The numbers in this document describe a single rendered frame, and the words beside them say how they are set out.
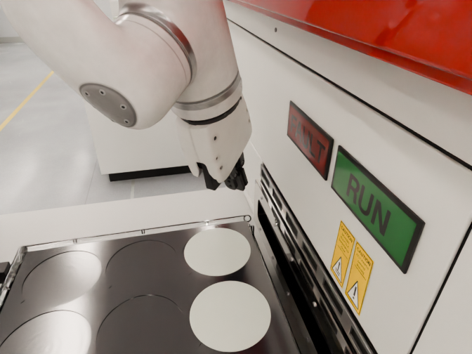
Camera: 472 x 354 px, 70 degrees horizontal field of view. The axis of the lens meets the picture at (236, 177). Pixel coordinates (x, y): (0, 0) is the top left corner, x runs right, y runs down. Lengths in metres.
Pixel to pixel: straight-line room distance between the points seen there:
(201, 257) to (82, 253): 0.18
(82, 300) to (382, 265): 0.37
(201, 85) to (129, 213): 0.48
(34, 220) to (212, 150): 0.52
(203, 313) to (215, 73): 0.29
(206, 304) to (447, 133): 0.34
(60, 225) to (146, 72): 0.57
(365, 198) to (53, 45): 0.26
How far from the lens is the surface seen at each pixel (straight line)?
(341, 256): 0.37
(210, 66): 0.32
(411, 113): 0.25
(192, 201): 0.77
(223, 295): 0.47
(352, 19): 0.22
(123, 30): 0.27
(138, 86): 0.26
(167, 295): 0.48
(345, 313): 0.38
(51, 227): 0.78
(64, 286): 0.53
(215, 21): 0.31
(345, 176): 0.32
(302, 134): 0.41
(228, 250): 0.52
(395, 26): 0.19
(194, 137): 0.37
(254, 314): 0.45
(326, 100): 0.35
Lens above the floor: 1.26
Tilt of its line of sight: 32 degrees down
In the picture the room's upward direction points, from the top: straight up
